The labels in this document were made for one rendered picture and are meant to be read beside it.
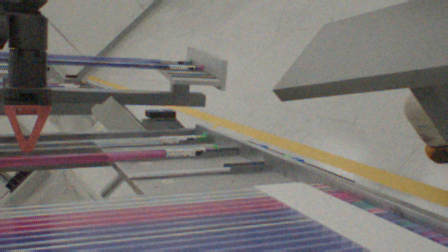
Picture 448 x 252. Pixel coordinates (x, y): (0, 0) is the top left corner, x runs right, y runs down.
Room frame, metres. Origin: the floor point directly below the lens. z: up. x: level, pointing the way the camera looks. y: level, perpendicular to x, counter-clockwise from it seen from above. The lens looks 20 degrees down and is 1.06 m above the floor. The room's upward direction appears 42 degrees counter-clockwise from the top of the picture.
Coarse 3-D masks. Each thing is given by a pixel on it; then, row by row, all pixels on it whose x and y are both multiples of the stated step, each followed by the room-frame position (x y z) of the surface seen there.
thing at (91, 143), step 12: (0, 144) 0.82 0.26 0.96; (12, 144) 0.82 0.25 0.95; (36, 144) 0.82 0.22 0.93; (48, 144) 0.83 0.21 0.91; (60, 144) 0.83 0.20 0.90; (72, 144) 0.83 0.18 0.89; (84, 144) 0.83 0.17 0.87; (96, 144) 0.84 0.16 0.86; (108, 144) 0.84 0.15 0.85; (120, 144) 0.84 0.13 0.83; (132, 144) 0.84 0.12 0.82; (144, 144) 0.85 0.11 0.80; (156, 144) 0.85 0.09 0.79
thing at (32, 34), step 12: (12, 12) 0.84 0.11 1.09; (24, 12) 0.85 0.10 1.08; (36, 12) 0.86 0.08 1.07; (12, 24) 0.83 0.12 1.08; (24, 24) 0.83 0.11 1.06; (36, 24) 0.83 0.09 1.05; (12, 36) 0.83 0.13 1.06; (24, 36) 0.82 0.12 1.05; (36, 36) 0.83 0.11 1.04; (24, 48) 0.82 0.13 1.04; (36, 48) 0.82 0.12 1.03
